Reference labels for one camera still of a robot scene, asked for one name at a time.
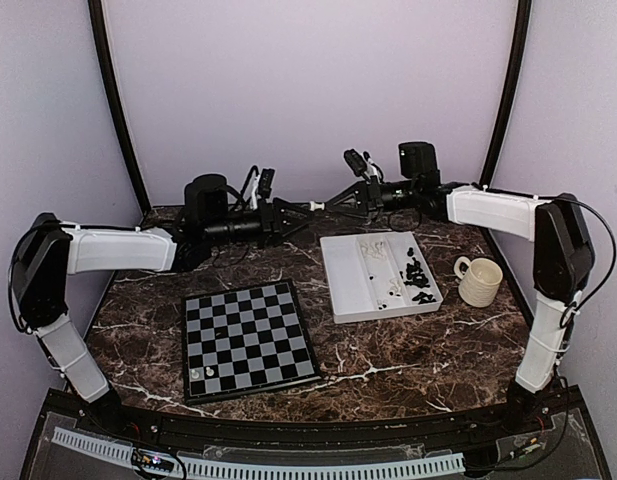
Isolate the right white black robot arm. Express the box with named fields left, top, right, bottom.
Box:
left=325, top=142, right=595, bottom=394

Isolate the cream ribbed mug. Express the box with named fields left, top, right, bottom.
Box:
left=454, top=256, right=503, bottom=308

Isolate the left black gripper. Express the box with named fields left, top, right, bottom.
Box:
left=204, top=196, right=314, bottom=248

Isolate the left black frame post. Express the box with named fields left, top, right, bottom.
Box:
left=87, top=0, right=152, bottom=214

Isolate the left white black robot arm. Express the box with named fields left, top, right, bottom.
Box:
left=8, top=169, right=314, bottom=436

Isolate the pile of white chess pieces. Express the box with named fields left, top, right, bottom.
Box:
left=359, top=240, right=402, bottom=310

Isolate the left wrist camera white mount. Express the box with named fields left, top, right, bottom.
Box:
left=246, top=165, right=276, bottom=211

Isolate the right black frame post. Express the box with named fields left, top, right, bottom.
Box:
left=479, top=0, right=532, bottom=186

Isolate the black frame post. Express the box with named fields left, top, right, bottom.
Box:
left=87, top=0, right=152, bottom=214
left=479, top=0, right=532, bottom=186

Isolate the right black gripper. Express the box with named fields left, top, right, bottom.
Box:
left=326, top=175, right=419, bottom=222

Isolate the black front rail base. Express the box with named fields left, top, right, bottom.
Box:
left=20, top=387, right=611, bottom=479

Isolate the black grey chessboard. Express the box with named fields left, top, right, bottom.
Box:
left=182, top=279, right=322, bottom=405

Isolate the white slotted cable duct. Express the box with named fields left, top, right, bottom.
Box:
left=51, top=426, right=465, bottom=480

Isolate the white plastic compartment tray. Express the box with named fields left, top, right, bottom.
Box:
left=320, top=232, right=443, bottom=324

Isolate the pile of black chess pieces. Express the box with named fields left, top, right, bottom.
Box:
left=400, top=246, right=436, bottom=305

